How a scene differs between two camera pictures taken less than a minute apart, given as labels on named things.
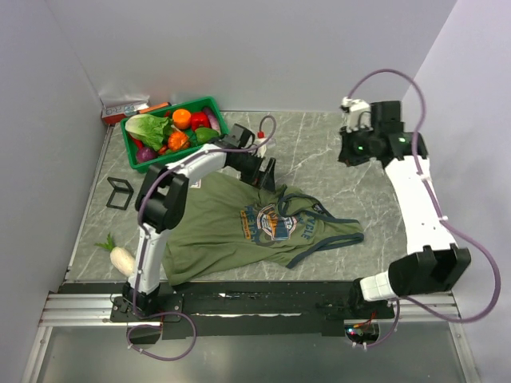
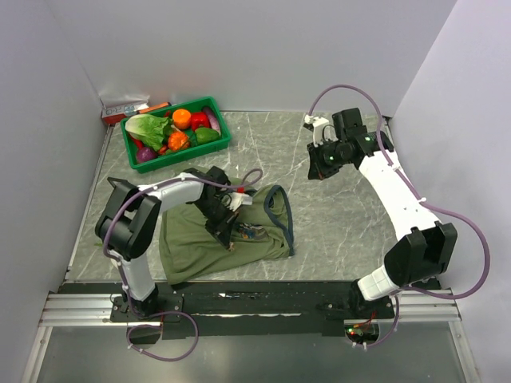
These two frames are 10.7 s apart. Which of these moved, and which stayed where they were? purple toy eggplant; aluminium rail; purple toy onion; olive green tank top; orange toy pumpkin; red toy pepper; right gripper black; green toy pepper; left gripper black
Moved: olive green tank top; right gripper black; left gripper black
Stayed: green toy pepper; orange toy pumpkin; aluminium rail; purple toy eggplant; purple toy onion; red toy pepper
